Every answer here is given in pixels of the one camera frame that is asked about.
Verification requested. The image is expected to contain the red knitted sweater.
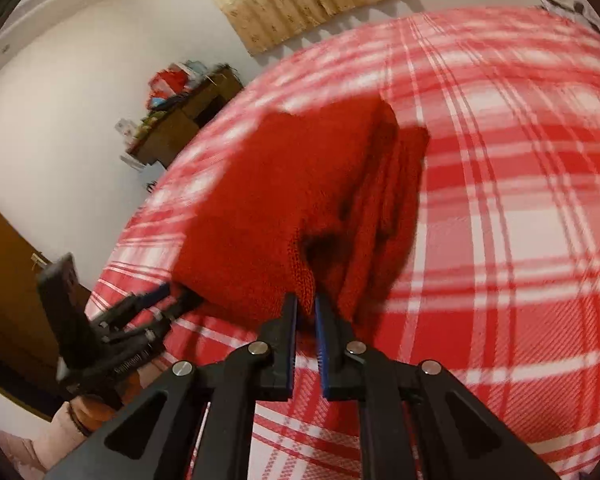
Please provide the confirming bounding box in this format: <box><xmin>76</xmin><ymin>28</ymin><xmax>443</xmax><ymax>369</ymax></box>
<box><xmin>172</xmin><ymin>96</ymin><xmax>429</xmax><ymax>325</ymax></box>

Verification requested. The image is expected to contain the left hand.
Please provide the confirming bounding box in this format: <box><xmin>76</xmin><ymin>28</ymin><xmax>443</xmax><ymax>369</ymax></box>
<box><xmin>52</xmin><ymin>362</ymin><xmax>163</xmax><ymax>439</ymax></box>

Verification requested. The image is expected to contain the brown wooden door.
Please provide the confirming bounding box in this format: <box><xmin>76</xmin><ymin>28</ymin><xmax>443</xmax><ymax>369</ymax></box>
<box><xmin>0</xmin><ymin>213</ymin><xmax>64</xmax><ymax>420</ymax></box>

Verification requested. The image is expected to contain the white blue paper bag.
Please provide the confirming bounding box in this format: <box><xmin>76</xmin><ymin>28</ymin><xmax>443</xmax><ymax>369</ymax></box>
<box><xmin>119</xmin><ymin>153</ymin><xmax>166</xmax><ymax>193</ymax></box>

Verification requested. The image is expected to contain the brown wooden desk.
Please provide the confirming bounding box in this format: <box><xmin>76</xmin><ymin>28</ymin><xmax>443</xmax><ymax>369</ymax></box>
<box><xmin>125</xmin><ymin>64</ymin><xmax>244</xmax><ymax>168</ymax></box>

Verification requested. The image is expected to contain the red plaid bed sheet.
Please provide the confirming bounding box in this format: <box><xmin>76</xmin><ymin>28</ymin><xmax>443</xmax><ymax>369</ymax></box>
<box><xmin>86</xmin><ymin>8</ymin><xmax>600</xmax><ymax>479</ymax></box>

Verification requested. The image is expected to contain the white card on desk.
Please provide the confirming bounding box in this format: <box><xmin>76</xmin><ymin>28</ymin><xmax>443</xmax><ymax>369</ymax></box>
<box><xmin>114</xmin><ymin>118</ymin><xmax>136</xmax><ymax>140</ymax></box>

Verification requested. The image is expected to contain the red gift box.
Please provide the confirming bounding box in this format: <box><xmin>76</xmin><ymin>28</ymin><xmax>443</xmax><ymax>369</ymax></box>
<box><xmin>148</xmin><ymin>66</ymin><xmax>189</xmax><ymax>100</ymax></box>

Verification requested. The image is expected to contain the patterned pillow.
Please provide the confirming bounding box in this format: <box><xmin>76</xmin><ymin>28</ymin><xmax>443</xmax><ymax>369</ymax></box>
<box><xmin>539</xmin><ymin>0</ymin><xmax>600</xmax><ymax>34</ymax></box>

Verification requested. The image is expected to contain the metal door handle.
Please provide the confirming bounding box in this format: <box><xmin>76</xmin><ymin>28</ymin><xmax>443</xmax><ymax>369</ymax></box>
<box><xmin>31</xmin><ymin>252</ymin><xmax>50</xmax><ymax>271</ymax></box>

